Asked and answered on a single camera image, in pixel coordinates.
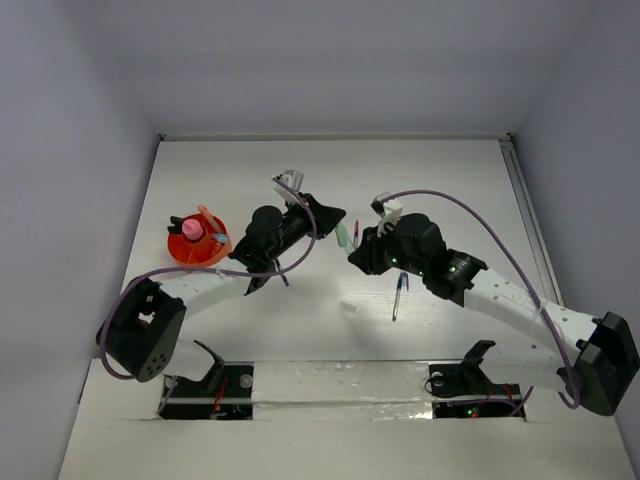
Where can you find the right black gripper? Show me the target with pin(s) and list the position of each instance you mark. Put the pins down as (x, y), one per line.
(367, 256)

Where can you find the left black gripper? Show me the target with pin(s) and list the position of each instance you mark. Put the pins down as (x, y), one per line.
(326, 217)

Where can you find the black green-capped highlighter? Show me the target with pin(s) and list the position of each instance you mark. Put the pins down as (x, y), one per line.
(176, 225)

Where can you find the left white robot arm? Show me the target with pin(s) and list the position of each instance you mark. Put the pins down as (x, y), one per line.
(140, 338)

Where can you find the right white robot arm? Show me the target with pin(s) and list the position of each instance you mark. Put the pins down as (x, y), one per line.
(593, 360)

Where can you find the blue ballpoint pen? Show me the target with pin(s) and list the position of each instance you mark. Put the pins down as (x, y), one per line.
(402, 284)

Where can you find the purple gel pen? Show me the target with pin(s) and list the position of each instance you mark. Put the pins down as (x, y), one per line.
(283, 277)

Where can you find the orange pen holder cup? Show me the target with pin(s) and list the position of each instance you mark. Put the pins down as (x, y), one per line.
(202, 253)

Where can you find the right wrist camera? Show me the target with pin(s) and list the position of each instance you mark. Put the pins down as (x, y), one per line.
(389, 211)

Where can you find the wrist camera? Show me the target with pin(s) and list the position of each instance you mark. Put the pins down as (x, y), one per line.
(389, 211)
(288, 185)

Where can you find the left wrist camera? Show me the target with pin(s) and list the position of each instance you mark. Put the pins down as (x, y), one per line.
(288, 185)

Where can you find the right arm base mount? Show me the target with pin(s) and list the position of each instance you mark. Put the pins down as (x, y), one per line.
(461, 390)

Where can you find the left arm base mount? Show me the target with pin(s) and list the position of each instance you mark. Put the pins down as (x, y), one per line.
(214, 389)

